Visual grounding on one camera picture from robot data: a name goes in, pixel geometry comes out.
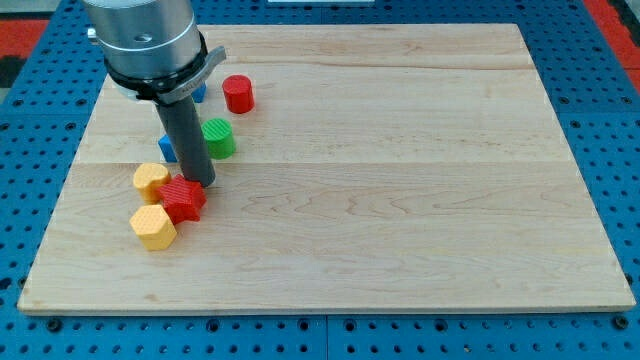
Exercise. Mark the green cylinder block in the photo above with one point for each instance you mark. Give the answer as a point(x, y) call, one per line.
point(218, 135)

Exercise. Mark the yellow hexagon block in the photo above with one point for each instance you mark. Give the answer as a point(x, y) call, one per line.
point(153, 226)

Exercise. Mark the wooden board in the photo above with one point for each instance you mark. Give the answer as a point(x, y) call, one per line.
point(407, 169)

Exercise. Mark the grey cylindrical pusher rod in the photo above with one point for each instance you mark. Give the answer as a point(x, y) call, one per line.
point(181, 124)

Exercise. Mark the blue perforated table plate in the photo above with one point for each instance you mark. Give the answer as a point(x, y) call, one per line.
point(45, 115)

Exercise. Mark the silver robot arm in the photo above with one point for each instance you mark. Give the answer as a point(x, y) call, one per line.
point(152, 48)

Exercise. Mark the blue block behind rod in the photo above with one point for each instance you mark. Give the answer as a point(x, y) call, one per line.
point(166, 149)

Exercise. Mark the yellow heart block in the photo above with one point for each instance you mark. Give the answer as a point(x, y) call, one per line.
point(148, 178)

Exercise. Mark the red star block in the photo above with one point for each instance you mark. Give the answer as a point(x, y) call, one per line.
point(182, 199)

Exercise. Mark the red cylinder block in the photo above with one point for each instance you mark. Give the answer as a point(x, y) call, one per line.
point(238, 93)

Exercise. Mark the blue block under arm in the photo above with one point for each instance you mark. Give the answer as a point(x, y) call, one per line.
point(199, 93)

